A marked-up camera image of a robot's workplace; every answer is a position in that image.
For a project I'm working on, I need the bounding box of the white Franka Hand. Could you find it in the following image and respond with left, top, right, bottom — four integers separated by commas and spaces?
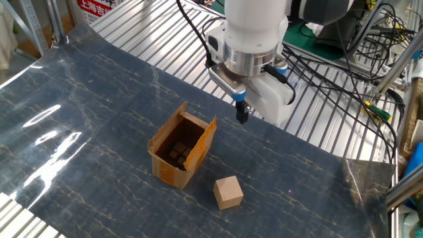
235, 71, 296, 127

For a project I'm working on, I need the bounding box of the plain wooden cube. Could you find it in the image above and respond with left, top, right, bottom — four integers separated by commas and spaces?
212, 175, 245, 211

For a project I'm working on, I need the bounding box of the green cutting mat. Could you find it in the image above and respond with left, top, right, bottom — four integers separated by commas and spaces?
282, 21, 345, 62

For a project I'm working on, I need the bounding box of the open brown cardboard box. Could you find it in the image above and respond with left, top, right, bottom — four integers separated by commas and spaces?
147, 101, 218, 190

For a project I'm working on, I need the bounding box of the crumpled white paper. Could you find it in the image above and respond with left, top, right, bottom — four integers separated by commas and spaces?
310, 24, 327, 37

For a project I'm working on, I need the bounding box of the black pouch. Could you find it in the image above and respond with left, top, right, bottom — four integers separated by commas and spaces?
315, 18, 365, 56

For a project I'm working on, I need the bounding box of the green and yellow tool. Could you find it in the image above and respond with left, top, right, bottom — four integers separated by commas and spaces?
363, 100, 393, 123

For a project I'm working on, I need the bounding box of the dark marble pattern mat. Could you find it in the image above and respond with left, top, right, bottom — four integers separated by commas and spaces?
0, 22, 396, 238

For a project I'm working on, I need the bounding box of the chrome pole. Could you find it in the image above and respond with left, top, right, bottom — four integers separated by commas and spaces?
345, 0, 394, 57

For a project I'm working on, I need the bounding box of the brown cardboard sheet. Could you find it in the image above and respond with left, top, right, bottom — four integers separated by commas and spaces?
398, 77, 423, 160

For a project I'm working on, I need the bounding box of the red and white sign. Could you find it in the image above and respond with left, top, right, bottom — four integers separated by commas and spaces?
76, 0, 115, 24

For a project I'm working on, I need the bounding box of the grey metal pole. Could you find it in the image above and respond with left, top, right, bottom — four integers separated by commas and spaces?
44, 0, 69, 46

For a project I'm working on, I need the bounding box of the perforated metal shelf upright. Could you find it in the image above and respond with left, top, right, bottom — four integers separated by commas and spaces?
18, 0, 50, 56

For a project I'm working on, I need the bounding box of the silver camera box, blue end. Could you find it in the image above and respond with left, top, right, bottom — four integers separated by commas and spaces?
208, 62, 248, 102

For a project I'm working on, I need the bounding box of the black gripper connector cable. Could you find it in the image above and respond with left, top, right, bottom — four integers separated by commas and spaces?
263, 64, 297, 106

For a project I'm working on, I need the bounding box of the black camera cable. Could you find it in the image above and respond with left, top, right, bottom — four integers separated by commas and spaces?
176, 0, 214, 69

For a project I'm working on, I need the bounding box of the long black table cable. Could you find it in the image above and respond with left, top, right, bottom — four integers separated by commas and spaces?
282, 44, 399, 165

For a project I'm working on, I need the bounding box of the aluminium frame post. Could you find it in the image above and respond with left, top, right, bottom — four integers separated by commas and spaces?
374, 36, 423, 97

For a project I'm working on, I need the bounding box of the aluminium extrusion rail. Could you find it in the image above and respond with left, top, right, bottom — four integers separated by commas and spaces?
385, 171, 423, 212

